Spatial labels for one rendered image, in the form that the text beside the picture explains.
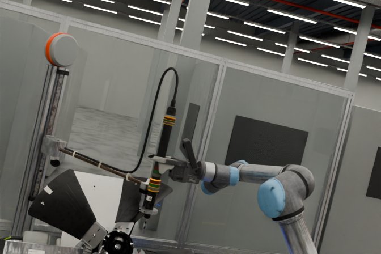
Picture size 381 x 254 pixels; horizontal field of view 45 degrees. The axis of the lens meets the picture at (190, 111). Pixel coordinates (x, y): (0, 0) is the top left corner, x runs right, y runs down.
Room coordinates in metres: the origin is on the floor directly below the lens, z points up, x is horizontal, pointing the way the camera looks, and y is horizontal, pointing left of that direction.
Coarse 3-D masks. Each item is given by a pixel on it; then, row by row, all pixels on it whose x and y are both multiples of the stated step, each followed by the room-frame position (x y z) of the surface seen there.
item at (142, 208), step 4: (144, 184) 1.73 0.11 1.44; (140, 188) 1.74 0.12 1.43; (144, 188) 1.73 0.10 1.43; (140, 192) 1.73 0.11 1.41; (144, 192) 1.72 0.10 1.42; (144, 196) 1.72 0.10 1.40; (140, 200) 1.73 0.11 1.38; (144, 200) 1.72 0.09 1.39; (140, 204) 1.73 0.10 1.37; (144, 204) 1.73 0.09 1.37; (140, 208) 1.71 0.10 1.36; (144, 208) 1.71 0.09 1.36; (144, 212) 1.69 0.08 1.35; (148, 212) 1.69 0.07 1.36; (152, 212) 1.69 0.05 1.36; (156, 212) 1.71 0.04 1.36
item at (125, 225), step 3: (117, 222) 1.79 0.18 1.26; (120, 222) 1.79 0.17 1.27; (123, 222) 1.78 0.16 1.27; (126, 222) 1.77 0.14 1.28; (129, 222) 1.76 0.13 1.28; (132, 222) 1.76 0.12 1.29; (117, 225) 1.78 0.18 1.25; (120, 225) 1.77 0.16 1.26; (123, 225) 1.77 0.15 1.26; (126, 225) 1.76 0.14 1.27; (129, 225) 1.75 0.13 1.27; (132, 225) 1.74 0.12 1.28; (114, 228) 1.77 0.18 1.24; (117, 228) 1.76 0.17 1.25; (123, 228) 1.75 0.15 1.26; (129, 228) 1.74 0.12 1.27; (111, 231) 1.76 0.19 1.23; (123, 231) 1.74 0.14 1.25; (126, 231) 1.73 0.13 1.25; (129, 231) 1.72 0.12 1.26
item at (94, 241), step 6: (96, 222) 1.70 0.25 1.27; (90, 228) 1.70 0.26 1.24; (96, 228) 1.70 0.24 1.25; (102, 228) 1.69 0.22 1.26; (84, 234) 1.70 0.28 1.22; (90, 234) 1.70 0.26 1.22; (96, 234) 1.70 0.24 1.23; (102, 234) 1.69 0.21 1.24; (84, 240) 1.71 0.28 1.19; (96, 240) 1.70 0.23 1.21; (90, 246) 1.70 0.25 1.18; (96, 246) 1.70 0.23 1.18
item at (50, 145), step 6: (48, 138) 2.07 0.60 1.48; (54, 138) 2.11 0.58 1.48; (42, 144) 2.09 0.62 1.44; (48, 144) 2.06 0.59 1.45; (54, 144) 2.04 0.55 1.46; (60, 144) 2.06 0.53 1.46; (66, 144) 2.09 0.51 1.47; (42, 150) 2.08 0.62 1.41; (48, 150) 2.06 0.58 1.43; (54, 150) 2.04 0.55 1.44; (54, 156) 2.05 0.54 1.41; (60, 156) 2.07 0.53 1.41
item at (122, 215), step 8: (128, 184) 1.93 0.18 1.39; (160, 184) 1.91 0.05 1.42; (128, 192) 1.90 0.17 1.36; (136, 192) 1.88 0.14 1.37; (160, 192) 1.87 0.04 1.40; (168, 192) 1.87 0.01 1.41; (120, 200) 1.88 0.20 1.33; (128, 200) 1.86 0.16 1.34; (136, 200) 1.85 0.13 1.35; (160, 200) 1.83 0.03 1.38; (120, 208) 1.84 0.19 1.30; (128, 208) 1.82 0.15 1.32; (136, 208) 1.81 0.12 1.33; (120, 216) 1.80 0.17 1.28; (128, 216) 1.79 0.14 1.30; (136, 216) 1.77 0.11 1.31
